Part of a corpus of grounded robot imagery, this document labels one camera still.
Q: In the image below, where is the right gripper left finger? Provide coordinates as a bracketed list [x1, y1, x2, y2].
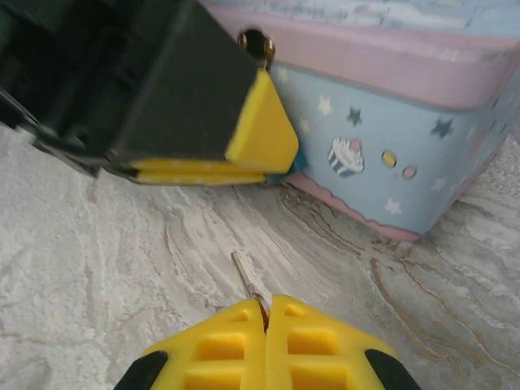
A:
[123, 298, 268, 390]

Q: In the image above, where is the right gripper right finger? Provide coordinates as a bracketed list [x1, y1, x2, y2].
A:
[266, 294, 422, 390]

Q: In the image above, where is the pastel cartoon tin box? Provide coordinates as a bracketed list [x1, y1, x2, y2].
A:
[194, 0, 520, 243]

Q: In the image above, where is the small metal key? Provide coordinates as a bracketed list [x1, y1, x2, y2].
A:
[230, 251, 272, 322]

